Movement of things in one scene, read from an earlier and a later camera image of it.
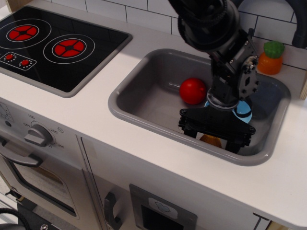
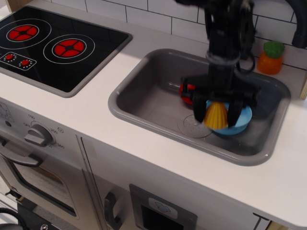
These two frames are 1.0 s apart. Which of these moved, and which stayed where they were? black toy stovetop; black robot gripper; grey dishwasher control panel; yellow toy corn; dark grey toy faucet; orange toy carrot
Moved: black robot gripper; yellow toy corn
Stayed: dark grey toy faucet; grey dishwasher control panel; black toy stovetop; orange toy carrot
